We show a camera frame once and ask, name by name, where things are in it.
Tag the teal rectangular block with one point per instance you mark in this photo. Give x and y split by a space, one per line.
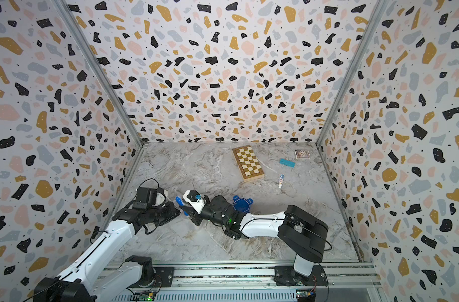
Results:
287 163

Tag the blue container lid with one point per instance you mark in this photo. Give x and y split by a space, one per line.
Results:
242 204

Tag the playing card box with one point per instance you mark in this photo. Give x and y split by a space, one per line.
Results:
303 154

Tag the wooden chessboard box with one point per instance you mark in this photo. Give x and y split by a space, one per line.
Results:
248 163

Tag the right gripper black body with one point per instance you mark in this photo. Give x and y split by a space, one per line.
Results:
210 214

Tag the small white toothpaste tube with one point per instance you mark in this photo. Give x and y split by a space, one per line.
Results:
281 181

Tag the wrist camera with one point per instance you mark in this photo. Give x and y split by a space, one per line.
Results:
147 198
194 201

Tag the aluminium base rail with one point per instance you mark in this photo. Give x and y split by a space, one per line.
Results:
258 280

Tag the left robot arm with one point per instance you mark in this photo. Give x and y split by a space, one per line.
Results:
80 281

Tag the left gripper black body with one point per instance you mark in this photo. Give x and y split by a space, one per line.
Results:
161 215

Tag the blue toothbrush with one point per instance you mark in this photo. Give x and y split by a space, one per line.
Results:
181 203

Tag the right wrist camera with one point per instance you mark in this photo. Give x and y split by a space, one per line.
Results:
194 201

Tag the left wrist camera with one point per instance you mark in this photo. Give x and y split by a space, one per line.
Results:
147 198

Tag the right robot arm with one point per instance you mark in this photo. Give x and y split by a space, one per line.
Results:
302 232

